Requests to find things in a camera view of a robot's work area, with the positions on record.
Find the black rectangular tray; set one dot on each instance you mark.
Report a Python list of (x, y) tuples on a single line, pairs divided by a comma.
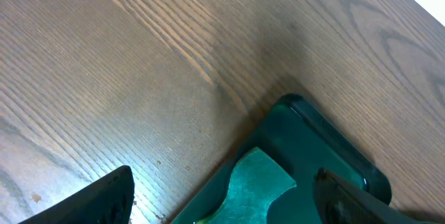
[(301, 140)]

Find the green sponge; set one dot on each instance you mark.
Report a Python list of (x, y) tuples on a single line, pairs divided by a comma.
[(255, 183)]

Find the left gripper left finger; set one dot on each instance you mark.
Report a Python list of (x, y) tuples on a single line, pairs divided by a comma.
[(108, 200)]

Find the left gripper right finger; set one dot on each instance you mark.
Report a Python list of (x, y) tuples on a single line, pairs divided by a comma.
[(339, 201)]

